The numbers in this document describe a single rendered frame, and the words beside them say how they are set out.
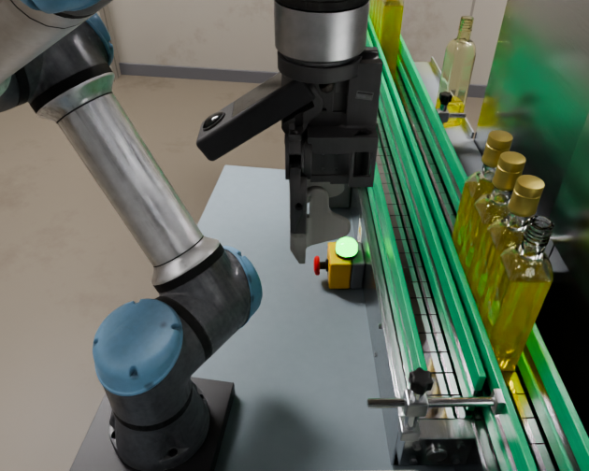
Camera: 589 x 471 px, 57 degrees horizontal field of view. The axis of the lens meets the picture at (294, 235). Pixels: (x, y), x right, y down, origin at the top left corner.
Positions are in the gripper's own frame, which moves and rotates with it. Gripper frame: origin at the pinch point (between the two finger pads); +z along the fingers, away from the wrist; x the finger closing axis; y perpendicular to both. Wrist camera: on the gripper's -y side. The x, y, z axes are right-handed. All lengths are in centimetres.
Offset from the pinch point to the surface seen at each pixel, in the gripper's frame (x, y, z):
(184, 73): 309, -68, 114
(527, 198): 10.7, 29.8, 3.3
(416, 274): 24.8, 22.2, 30.0
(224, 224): 56, -15, 43
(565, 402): -6.9, 33.3, 21.5
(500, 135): 23.9, 30.1, 1.8
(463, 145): 69, 42, 30
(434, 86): 102, 42, 30
